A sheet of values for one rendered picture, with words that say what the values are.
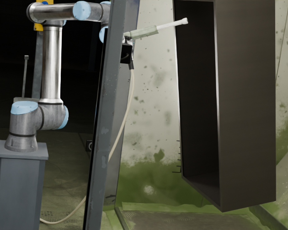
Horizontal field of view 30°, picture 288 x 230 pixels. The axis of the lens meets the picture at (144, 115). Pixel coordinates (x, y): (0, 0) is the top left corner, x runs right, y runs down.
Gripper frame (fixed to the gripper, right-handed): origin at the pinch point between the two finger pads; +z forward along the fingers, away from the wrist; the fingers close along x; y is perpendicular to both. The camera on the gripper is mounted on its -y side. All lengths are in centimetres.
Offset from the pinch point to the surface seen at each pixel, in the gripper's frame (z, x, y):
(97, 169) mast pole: -109, 8, 66
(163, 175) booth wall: 109, -23, 84
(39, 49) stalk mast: 64, -84, -26
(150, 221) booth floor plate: 84, -34, 113
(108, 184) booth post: 90, -62, 81
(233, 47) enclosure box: -6, 58, 19
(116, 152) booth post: 88, -50, 59
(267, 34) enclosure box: 3, 76, 16
